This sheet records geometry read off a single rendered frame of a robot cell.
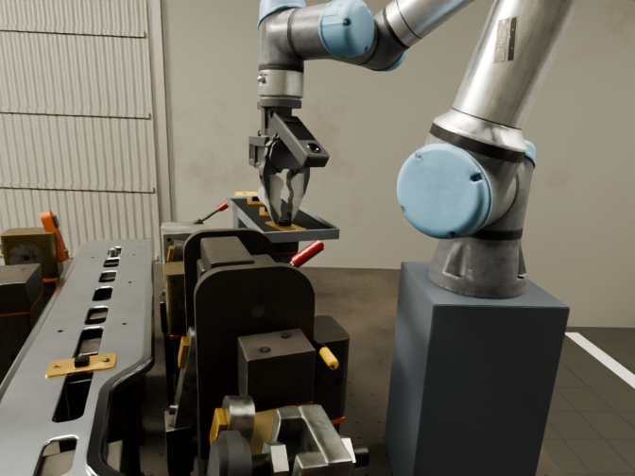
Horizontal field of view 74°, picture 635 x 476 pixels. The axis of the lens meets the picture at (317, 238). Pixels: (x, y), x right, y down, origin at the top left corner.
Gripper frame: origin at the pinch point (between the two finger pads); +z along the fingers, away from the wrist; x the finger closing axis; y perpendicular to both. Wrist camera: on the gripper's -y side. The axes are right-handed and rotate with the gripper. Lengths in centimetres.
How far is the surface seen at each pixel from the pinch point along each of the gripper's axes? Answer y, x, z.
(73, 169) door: 240, 6, 16
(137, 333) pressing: 4.1, 25.1, 17.7
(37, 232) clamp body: 57, 35, 12
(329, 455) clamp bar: -52, 30, -4
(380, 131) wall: 138, -156, -14
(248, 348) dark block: -28.4, 21.7, 5.7
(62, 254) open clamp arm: 57, 30, 18
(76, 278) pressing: 37, 30, 18
